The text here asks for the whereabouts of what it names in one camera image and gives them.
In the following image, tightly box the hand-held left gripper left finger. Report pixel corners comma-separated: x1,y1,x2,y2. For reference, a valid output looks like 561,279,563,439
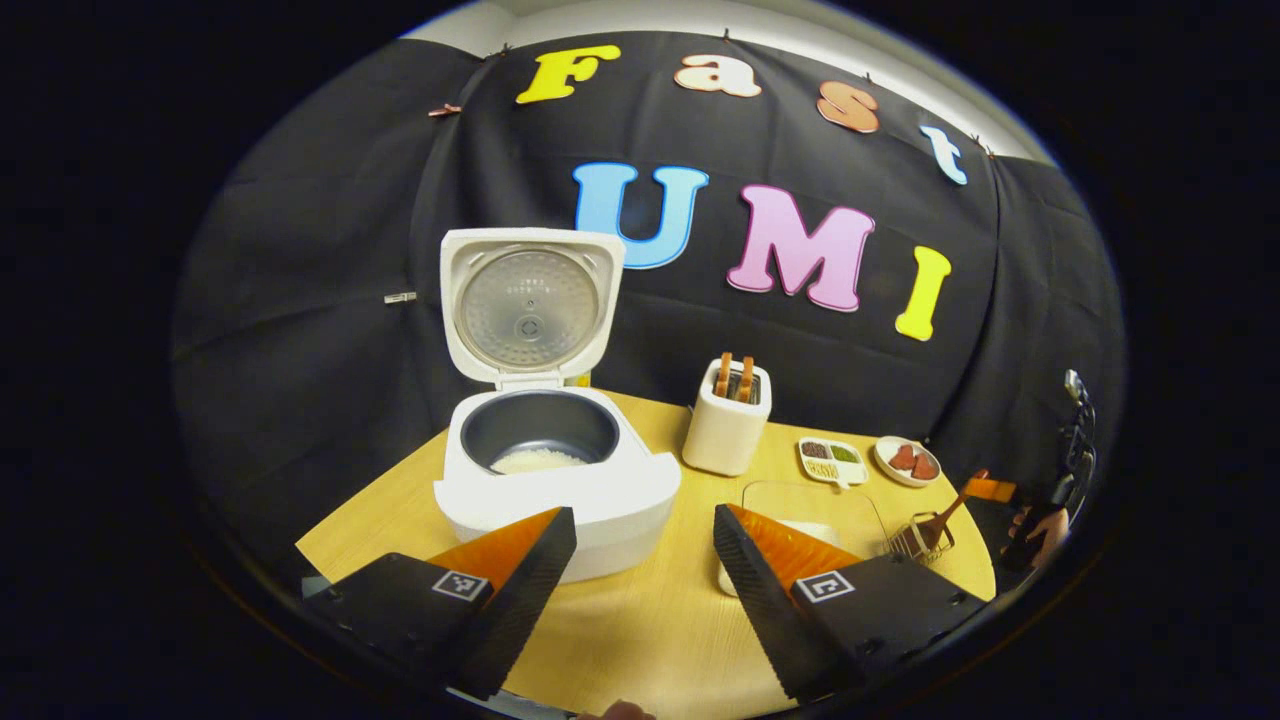
300,506,579,701

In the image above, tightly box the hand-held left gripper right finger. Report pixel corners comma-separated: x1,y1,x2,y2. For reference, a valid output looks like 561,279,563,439
712,503,991,703

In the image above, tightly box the white rice cooker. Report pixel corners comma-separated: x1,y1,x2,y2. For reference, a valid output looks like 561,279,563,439
433,227,683,584

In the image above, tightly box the white toaster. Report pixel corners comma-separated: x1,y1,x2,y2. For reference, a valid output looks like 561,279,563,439
682,357,774,477

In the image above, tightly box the clear glass dish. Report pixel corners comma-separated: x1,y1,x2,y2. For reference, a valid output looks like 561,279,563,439
718,480,891,598

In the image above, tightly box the brown wooden spoon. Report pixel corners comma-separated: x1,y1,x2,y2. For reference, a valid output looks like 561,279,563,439
915,470,991,551

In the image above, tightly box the white round plate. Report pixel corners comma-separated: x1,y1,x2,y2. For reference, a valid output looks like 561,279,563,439
873,436,943,488

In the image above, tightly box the white divided bean dish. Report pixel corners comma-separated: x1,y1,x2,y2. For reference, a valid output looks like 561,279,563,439
797,437,869,489

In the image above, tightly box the metal wire chopstick holder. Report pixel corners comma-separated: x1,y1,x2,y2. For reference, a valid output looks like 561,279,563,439
886,512,956,563

